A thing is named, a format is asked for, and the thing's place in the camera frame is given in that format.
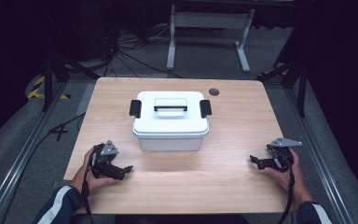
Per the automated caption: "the yellow black floor tape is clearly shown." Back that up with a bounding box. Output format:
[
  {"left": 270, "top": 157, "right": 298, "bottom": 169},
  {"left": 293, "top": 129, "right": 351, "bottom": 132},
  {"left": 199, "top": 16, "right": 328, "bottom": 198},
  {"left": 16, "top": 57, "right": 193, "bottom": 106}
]
[{"left": 27, "top": 75, "right": 72, "bottom": 101}]

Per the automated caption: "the black tripod stand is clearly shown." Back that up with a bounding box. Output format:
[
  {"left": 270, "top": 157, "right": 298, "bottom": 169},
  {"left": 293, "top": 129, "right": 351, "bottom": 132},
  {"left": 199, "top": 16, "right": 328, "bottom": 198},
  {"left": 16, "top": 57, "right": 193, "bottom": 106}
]
[{"left": 41, "top": 3, "right": 102, "bottom": 112}]

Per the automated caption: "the person's right hand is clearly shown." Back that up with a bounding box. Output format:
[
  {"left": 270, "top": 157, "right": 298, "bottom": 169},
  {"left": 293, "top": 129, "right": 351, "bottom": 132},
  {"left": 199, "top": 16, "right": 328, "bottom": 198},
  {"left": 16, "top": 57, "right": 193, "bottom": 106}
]
[{"left": 263, "top": 147, "right": 313, "bottom": 206}]

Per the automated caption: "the person's left hand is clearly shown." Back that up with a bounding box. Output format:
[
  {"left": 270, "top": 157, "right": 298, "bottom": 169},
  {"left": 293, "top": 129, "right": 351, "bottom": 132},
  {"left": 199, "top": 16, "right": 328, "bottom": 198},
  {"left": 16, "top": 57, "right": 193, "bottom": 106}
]
[{"left": 71, "top": 147, "right": 117, "bottom": 195}]

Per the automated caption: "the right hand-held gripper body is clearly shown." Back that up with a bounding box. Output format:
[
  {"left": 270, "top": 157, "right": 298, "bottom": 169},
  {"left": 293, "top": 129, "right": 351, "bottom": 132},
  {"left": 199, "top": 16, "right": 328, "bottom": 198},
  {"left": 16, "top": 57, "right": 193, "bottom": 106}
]
[{"left": 267, "top": 137, "right": 303, "bottom": 173}]

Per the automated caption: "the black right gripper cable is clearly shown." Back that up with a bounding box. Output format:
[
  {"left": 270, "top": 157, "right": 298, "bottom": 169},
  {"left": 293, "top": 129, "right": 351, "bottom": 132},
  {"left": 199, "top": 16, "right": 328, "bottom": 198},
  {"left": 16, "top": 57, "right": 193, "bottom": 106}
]
[{"left": 277, "top": 155, "right": 296, "bottom": 224}]

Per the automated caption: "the black metal stand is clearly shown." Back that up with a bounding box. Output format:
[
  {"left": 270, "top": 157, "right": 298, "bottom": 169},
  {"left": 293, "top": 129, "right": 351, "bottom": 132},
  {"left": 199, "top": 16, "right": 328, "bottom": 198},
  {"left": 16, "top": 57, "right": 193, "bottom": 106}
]
[{"left": 257, "top": 59, "right": 309, "bottom": 119}]

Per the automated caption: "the tangle of black cables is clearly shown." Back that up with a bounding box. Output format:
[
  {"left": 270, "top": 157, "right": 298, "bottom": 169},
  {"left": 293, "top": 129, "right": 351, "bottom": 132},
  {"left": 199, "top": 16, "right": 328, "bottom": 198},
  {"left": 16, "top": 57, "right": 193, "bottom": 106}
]
[{"left": 102, "top": 24, "right": 185, "bottom": 79}]

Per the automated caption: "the white plastic storage box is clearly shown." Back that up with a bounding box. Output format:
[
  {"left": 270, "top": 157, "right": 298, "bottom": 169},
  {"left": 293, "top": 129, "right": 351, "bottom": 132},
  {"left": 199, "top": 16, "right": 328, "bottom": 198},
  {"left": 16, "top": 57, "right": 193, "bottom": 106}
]
[{"left": 137, "top": 133, "right": 205, "bottom": 153}]

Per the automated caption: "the white metal stand frame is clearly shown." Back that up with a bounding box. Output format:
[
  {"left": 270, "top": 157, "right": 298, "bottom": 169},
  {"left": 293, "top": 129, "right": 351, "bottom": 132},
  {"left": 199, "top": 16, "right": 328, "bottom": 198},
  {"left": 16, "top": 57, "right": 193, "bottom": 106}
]
[{"left": 166, "top": 4, "right": 256, "bottom": 74}]

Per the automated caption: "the black box latch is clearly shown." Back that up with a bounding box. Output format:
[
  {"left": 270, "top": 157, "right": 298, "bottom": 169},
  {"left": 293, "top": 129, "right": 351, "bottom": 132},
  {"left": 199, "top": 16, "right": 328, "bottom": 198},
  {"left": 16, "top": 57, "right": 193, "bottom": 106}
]
[
  {"left": 199, "top": 99, "right": 213, "bottom": 119},
  {"left": 129, "top": 99, "right": 143, "bottom": 119}
]

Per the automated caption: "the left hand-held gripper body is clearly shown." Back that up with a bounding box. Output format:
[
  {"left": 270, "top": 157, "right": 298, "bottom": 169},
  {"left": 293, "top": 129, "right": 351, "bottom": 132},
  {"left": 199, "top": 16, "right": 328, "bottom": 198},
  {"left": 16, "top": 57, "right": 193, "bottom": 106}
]
[{"left": 89, "top": 139, "right": 121, "bottom": 179}]

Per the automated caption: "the aluminium floor rail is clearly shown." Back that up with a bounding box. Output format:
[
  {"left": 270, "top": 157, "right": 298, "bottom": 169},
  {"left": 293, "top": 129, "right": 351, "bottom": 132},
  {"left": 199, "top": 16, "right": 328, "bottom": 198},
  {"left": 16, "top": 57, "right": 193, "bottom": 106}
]
[
  {"left": 283, "top": 88, "right": 352, "bottom": 224},
  {"left": 0, "top": 82, "right": 69, "bottom": 224}
]

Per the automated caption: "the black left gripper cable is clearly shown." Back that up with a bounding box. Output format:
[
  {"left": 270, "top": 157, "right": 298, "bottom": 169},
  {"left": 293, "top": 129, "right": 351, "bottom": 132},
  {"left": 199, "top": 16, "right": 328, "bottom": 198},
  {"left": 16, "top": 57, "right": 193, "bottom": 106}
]
[{"left": 81, "top": 155, "right": 96, "bottom": 224}]

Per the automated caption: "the white storage box lid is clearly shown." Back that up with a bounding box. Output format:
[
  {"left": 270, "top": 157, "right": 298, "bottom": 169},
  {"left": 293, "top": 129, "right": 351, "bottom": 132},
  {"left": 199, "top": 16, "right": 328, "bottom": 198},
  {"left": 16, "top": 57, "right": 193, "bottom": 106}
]
[{"left": 131, "top": 91, "right": 211, "bottom": 139}]

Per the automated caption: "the black floor cable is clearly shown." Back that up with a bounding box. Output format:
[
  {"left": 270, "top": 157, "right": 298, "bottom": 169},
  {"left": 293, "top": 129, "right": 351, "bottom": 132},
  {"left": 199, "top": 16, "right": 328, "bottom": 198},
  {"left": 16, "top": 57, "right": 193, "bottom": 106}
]
[{"left": 0, "top": 112, "right": 87, "bottom": 224}]

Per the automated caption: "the black lid carry handle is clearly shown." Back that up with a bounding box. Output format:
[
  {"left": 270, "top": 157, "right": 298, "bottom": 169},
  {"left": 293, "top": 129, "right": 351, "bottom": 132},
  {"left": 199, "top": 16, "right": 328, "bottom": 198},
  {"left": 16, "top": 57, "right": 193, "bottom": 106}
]
[{"left": 153, "top": 97, "right": 189, "bottom": 113}]

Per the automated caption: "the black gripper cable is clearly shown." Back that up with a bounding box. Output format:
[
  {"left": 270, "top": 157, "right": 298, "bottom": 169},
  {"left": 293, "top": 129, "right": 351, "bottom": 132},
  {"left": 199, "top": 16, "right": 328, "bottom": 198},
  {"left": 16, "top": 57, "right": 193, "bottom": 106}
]
[
  {"left": 81, "top": 155, "right": 96, "bottom": 224},
  {"left": 277, "top": 155, "right": 296, "bottom": 224}
]

